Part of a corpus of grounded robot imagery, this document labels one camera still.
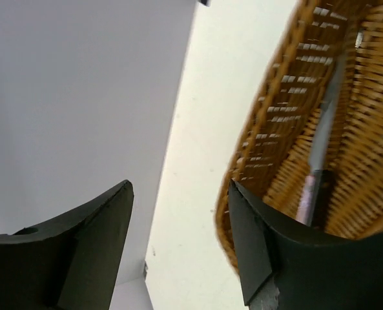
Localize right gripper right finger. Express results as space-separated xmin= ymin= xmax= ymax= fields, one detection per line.
xmin=228 ymin=181 xmax=383 ymax=309

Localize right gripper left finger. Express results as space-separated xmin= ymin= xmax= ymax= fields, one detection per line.
xmin=0 ymin=180 xmax=134 ymax=309

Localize knife with black handle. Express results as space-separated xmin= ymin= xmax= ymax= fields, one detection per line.
xmin=312 ymin=28 xmax=362 ymax=230

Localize knife with pink handle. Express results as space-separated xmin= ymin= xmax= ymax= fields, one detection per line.
xmin=296 ymin=55 xmax=346 ymax=227

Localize wicker cutlery basket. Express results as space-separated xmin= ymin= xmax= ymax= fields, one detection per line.
xmin=215 ymin=1 xmax=383 ymax=268

